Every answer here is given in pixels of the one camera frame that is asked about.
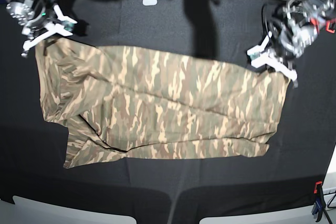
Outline black table cloth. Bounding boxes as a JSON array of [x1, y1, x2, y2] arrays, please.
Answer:
[[1, 0, 335, 223]]

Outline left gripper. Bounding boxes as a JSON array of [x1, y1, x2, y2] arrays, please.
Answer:
[[247, 31, 298, 88]]

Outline red clamp right edge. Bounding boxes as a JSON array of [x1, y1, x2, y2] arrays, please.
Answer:
[[325, 19, 335, 34]]

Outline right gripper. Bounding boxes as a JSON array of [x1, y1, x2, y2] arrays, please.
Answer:
[[21, 4, 78, 58]]

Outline orange black clamp bottom right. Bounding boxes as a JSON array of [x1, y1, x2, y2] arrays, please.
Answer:
[[312, 181, 326, 222]]

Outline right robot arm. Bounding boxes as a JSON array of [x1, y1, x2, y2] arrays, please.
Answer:
[[5, 0, 78, 58]]

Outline camouflage t-shirt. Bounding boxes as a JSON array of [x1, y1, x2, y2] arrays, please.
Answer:
[[35, 38, 289, 169]]

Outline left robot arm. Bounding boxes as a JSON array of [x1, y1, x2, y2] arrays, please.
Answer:
[[247, 0, 335, 87]]

